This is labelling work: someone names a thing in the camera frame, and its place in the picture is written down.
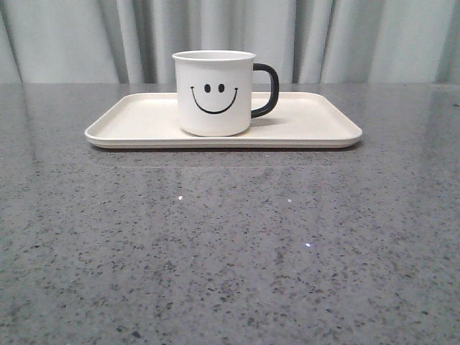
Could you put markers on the pale green pleated curtain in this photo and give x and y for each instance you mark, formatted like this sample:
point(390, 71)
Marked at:
point(304, 41)

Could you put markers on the white smiley mug black handle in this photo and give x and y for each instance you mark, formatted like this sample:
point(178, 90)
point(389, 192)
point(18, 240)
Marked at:
point(214, 90)

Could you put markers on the cream rectangular plastic tray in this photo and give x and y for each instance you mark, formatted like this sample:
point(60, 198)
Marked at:
point(150, 121)

